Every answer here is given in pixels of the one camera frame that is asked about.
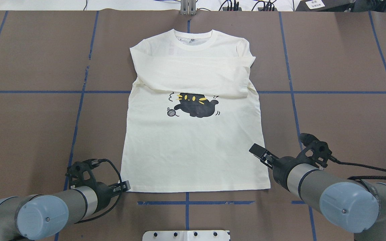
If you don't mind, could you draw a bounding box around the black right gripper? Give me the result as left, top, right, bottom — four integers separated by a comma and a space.
249, 143, 305, 191

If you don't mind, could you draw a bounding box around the aluminium frame post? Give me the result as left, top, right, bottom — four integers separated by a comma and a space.
180, 0, 197, 15

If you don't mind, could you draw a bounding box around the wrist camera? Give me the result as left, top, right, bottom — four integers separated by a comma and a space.
297, 133, 340, 168
65, 159, 100, 190

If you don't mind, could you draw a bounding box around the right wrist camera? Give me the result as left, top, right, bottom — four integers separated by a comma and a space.
297, 133, 340, 168

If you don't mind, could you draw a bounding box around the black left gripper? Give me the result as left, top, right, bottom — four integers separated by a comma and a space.
91, 180, 131, 212

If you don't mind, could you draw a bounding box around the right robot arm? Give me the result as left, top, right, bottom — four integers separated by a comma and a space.
249, 144, 386, 241

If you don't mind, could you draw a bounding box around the cream long-sleeve cat shirt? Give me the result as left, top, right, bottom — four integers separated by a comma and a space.
121, 29, 271, 193

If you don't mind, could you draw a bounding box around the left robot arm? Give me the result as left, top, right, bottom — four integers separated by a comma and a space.
0, 180, 130, 241

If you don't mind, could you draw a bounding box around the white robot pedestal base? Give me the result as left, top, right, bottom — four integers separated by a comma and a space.
142, 230, 231, 241

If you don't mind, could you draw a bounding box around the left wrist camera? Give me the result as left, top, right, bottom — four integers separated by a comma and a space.
65, 159, 100, 190

